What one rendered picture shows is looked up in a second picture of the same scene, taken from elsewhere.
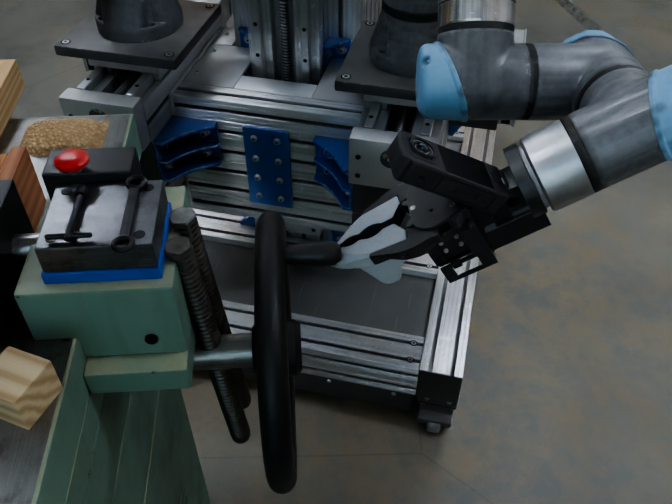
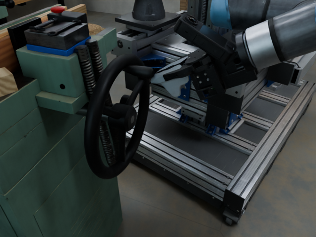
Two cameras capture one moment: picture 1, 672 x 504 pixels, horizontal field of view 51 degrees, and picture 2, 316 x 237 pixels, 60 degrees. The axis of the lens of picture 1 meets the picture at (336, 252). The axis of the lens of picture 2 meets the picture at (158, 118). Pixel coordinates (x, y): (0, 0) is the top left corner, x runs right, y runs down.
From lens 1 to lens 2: 0.31 m
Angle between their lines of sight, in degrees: 20
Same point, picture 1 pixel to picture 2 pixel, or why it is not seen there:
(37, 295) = (22, 52)
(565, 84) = (282, 10)
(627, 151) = (297, 32)
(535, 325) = (298, 196)
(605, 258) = not seen: outside the picture
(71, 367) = (27, 86)
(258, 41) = not seen: hidden behind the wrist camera
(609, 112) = (292, 11)
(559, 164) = (258, 36)
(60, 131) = not seen: hidden behind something
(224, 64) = (177, 38)
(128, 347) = (55, 89)
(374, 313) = (216, 161)
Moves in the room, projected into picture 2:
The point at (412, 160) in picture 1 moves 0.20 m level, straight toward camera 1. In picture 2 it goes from (181, 20) to (104, 62)
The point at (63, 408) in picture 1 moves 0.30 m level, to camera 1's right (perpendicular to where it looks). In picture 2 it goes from (14, 97) to (149, 138)
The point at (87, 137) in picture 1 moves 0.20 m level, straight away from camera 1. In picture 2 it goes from (92, 28) to (104, 11)
